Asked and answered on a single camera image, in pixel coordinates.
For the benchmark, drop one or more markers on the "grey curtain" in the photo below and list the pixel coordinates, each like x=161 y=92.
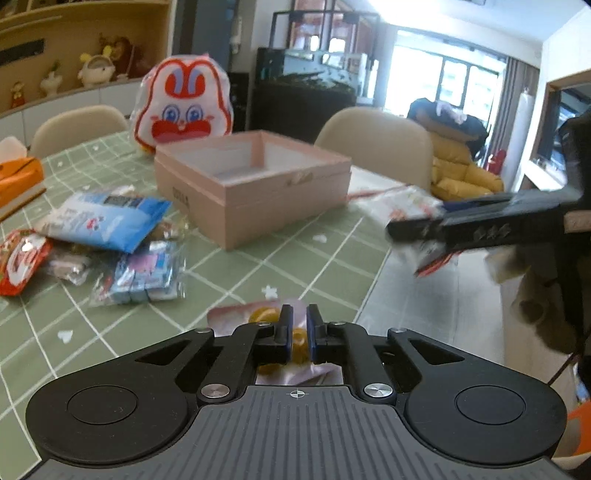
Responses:
x=519 y=92

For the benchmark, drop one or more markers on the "white red-print snack packet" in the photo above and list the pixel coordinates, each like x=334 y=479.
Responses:
x=406 y=203

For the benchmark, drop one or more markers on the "orange tissue box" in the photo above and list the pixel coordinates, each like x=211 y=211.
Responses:
x=18 y=177

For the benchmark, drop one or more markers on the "dark navy bag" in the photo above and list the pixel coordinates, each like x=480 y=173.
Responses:
x=429 y=113

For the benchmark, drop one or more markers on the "brown lion plush toy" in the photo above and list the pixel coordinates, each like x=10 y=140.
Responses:
x=127 y=57

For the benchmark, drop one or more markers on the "beige chair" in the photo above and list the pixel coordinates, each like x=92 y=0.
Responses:
x=378 y=143
x=74 y=129

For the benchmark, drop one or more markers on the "black aquarium cabinet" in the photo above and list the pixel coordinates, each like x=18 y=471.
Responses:
x=300 y=108

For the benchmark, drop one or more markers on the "yellow jacket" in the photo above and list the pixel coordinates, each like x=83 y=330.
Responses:
x=457 y=170

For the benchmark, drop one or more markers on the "green checked tablecloth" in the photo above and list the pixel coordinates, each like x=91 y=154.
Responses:
x=277 y=267

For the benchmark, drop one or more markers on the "clear packet stick snacks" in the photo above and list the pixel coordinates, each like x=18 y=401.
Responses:
x=69 y=266

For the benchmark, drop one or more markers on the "pink cardboard box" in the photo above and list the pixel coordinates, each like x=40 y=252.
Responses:
x=277 y=203

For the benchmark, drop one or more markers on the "clear packet blue candies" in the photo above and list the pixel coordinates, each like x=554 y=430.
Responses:
x=143 y=274

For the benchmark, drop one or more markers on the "glass aquarium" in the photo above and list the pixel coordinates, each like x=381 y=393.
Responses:
x=314 y=64

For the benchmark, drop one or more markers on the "red figurine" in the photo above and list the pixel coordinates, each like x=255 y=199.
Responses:
x=17 y=94

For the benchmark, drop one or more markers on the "white tall appliance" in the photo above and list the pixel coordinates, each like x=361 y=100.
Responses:
x=525 y=138

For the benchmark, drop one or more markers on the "orange plastic object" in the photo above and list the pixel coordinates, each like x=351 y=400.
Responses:
x=579 y=429

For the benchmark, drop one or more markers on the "white yellow plush toy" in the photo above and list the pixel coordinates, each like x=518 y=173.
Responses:
x=94 y=69

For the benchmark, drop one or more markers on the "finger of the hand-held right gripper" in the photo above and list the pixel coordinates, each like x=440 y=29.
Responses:
x=489 y=203
x=461 y=233

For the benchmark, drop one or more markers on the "red snack packet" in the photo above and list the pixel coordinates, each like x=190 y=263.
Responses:
x=18 y=263

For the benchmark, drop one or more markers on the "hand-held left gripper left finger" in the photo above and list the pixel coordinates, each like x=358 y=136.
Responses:
x=286 y=337

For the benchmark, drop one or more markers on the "red white rabbit plush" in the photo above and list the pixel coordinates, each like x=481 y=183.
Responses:
x=180 y=110

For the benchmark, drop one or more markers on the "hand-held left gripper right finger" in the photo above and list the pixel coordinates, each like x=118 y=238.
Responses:
x=314 y=337

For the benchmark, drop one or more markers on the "white vase with plant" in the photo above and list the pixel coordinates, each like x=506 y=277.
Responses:
x=51 y=83

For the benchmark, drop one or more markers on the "wooden wall shelf unit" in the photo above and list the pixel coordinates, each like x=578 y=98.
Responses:
x=69 y=27

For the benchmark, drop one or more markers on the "clear-wrapped bread packet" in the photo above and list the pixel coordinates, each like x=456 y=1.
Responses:
x=168 y=229

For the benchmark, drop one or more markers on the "blue white snack packet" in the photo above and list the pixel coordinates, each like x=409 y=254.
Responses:
x=106 y=217

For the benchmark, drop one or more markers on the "black rectangular box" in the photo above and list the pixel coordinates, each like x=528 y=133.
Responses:
x=21 y=51

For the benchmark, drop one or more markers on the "red toy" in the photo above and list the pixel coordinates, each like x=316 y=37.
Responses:
x=496 y=161

